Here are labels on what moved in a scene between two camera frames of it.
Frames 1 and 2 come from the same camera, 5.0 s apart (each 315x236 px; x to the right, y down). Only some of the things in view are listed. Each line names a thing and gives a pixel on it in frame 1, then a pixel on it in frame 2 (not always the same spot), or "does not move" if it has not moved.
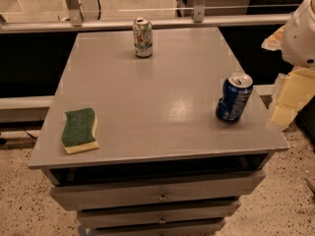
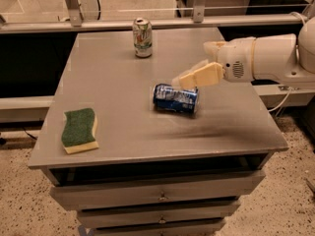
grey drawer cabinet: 165,165 does not move
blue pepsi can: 234,96 to 174,99
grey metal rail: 73,20 does not move
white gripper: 300,39 to 235,60
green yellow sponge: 80,130 does not move
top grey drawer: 158,192 does not move
